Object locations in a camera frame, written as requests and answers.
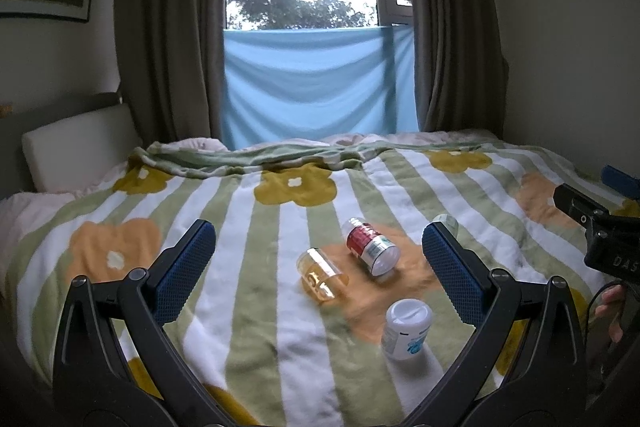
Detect white pillow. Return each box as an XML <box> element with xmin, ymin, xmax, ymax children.
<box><xmin>21</xmin><ymin>103</ymin><xmax>145</xmax><ymax>194</ymax></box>

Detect grey headboard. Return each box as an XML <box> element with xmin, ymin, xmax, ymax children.
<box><xmin>0</xmin><ymin>92</ymin><xmax>125</xmax><ymax>200</ymax></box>

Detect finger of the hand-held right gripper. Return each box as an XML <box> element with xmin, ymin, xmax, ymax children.
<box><xmin>553</xmin><ymin>183</ymin><xmax>610</xmax><ymax>229</ymax></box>
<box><xmin>601</xmin><ymin>165</ymin><xmax>640</xmax><ymax>200</ymax></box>

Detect person's right hand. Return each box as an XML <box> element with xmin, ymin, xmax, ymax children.
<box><xmin>595</xmin><ymin>284</ymin><xmax>626</xmax><ymax>344</ymax></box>

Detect striped floral blanket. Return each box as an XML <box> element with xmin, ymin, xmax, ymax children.
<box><xmin>7</xmin><ymin>139</ymin><xmax>640</xmax><ymax>427</ymax></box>

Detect amber transparent cup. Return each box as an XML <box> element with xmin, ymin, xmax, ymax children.
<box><xmin>296</xmin><ymin>248</ymin><xmax>351</xmax><ymax>305</ymax></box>

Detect thin black cable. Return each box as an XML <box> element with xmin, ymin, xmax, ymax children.
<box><xmin>586</xmin><ymin>283</ymin><xmax>618</xmax><ymax>348</ymax></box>

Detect white plastic bottle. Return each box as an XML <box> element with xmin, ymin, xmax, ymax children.
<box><xmin>381</xmin><ymin>298</ymin><xmax>435</xmax><ymax>362</ymax></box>

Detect grey-brown curtain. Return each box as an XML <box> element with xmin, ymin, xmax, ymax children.
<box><xmin>387</xmin><ymin>0</ymin><xmax>511</xmax><ymax>140</ymax></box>
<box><xmin>114</xmin><ymin>0</ymin><xmax>232</xmax><ymax>150</ymax></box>

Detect small pale green cup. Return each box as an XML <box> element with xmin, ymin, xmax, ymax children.
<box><xmin>432</xmin><ymin>214</ymin><xmax>460</xmax><ymax>239</ymax></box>

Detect light blue cloth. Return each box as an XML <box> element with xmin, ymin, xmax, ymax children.
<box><xmin>220</xmin><ymin>24</ymin><xmax>421</xmax><ymax>150</ymax></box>

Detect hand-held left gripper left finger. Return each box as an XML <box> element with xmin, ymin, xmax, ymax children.
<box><xmin>52</xmin><ymin>219</ymin><xmax>221</xmax><ymax>427</ymax></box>

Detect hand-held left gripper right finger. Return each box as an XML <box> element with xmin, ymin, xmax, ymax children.
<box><xmin>405</xmin><ymin>223</ymin><xmax>587</xmax><ymax>427</ymax></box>

